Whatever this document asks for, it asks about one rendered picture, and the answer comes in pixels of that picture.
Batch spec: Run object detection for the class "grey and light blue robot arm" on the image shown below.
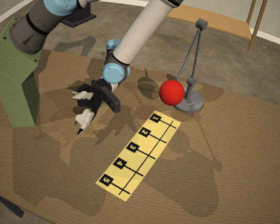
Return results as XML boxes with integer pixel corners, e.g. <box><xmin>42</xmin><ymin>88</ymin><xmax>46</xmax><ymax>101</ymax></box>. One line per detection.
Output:
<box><xmin>9</xmin><ymin>0</ymin><xmax>183</xmax><ymax>113</ymax></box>

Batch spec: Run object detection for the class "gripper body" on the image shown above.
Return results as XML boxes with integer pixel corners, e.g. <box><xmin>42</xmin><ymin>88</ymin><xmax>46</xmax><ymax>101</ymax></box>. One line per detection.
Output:
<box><xmin>76</xmin><ymin>78</ymin><xmax>112</xmax><ymax>110</ymax></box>

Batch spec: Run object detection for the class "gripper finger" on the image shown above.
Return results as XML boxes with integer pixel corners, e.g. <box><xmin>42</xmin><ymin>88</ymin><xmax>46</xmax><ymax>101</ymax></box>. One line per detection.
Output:
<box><xmin>75</xmin><ymin>109</ymin><xmax>98</xmax><ymax>135</ymax></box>
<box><xmin>72</xmin><ymin>88</ymin><xmax>99</xmax><ymax>100</ymax></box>

